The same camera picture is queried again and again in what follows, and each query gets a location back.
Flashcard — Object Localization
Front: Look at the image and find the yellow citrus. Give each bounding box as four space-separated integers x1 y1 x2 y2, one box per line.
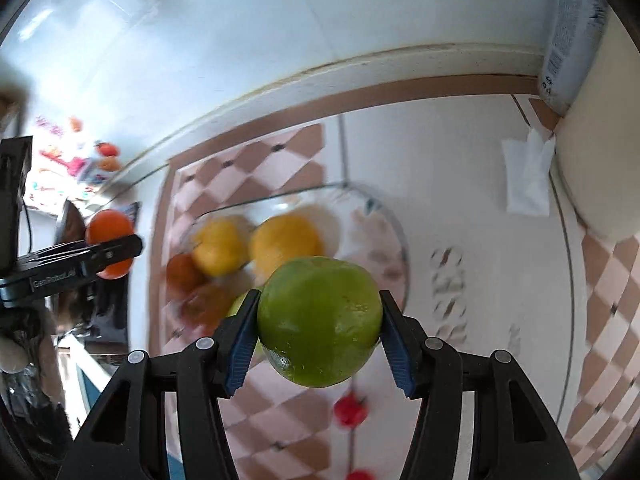
191 216 251 277
248 214 326 281

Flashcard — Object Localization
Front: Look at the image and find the white tissue paper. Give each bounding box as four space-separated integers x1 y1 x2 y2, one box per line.
501 125 557 217

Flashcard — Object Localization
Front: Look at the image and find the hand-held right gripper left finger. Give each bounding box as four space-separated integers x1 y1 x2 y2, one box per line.
57 287 263 480

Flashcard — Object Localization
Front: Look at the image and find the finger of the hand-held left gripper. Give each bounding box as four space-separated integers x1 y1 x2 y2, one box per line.
15 234 144 281

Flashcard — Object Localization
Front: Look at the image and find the bright orange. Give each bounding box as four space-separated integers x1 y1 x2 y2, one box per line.
85 209 137 281
181 282 241 333

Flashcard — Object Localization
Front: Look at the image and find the cream utensil holder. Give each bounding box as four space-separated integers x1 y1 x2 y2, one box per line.
550 15 640 243

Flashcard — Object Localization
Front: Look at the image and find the checkered table runner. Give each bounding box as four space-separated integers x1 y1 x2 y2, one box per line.
147 72 640 480

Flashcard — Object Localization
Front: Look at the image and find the colourful wall sticker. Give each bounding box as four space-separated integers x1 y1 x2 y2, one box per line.
20 115 126 211

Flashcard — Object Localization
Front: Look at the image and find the dark orange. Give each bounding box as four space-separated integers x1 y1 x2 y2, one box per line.
166 252 206 297

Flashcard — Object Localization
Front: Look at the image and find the patterned oval ceramic plate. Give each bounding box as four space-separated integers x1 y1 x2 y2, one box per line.
170 182 412 356

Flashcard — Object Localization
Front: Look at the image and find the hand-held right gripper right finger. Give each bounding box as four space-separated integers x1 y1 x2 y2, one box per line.
378 290 583 480

